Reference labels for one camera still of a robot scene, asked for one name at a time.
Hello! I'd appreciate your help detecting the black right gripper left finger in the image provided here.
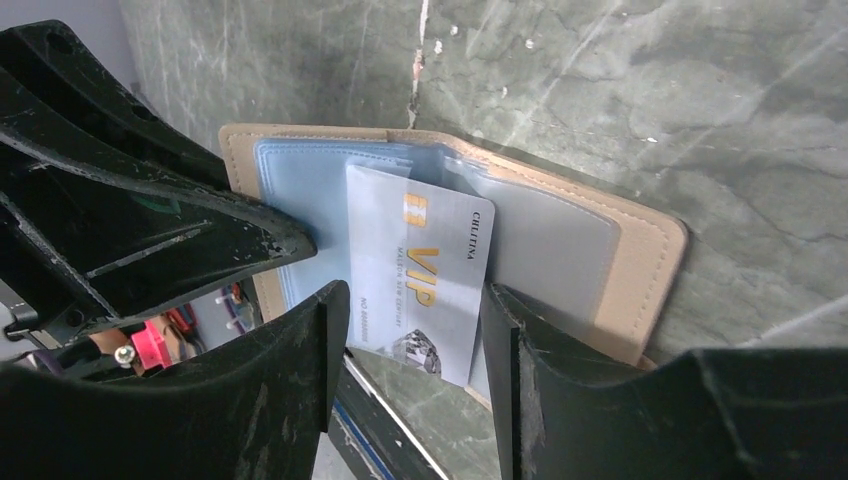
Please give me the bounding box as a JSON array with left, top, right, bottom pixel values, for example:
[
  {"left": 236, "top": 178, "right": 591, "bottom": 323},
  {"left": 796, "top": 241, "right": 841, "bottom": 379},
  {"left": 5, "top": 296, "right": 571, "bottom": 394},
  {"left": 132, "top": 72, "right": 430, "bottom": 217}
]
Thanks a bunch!
[{"left": 1, "top": 280, "right": 350, "bottom": 479}]

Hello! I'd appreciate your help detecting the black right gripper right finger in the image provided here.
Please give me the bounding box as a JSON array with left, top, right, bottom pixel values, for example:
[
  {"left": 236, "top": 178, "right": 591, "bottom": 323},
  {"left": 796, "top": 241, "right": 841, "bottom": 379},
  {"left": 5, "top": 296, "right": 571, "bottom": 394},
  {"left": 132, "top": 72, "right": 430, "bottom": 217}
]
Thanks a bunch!
[{"left": 480, "top": 284, "right": 847, "bottom": 479}]

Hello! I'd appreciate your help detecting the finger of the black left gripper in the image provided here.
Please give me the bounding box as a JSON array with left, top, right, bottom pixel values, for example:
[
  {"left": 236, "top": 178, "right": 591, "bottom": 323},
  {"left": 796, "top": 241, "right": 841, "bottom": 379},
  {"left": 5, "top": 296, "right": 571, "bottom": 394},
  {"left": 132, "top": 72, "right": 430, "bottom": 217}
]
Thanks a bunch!
[
  {"left": 1, "top": 127, "right": 317, "bottom": 345},
  {"left": 1, "top": 20, "right": 229, "bottom": 190}
]

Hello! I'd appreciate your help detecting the silver VIP card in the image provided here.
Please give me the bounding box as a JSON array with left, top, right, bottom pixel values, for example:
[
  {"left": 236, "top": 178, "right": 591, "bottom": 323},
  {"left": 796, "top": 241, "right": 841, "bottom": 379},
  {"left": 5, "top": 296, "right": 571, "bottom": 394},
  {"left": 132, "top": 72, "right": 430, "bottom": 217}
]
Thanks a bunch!
[{"left": 346, "top": 165, "right": 495, "bottom": 387}]

